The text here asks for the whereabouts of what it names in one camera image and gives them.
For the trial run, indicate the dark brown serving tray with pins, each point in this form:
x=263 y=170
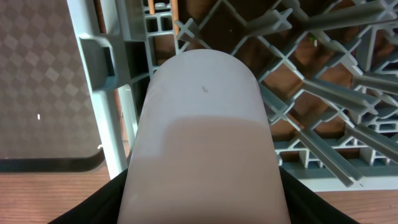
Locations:
x=47 y=119

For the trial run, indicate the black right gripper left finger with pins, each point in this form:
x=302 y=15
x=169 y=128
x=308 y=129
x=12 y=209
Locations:
x=100 y=208

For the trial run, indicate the pink cup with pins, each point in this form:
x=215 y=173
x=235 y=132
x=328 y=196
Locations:
x=203 y=151

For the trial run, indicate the wooden chopstick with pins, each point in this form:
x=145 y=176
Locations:
x=175 y=17
x=151 y=6

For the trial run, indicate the grey dishwasher rack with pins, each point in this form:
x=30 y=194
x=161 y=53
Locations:
x=351 y=145

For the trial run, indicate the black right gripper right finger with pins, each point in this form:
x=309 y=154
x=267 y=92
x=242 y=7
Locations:
x=305 y=206

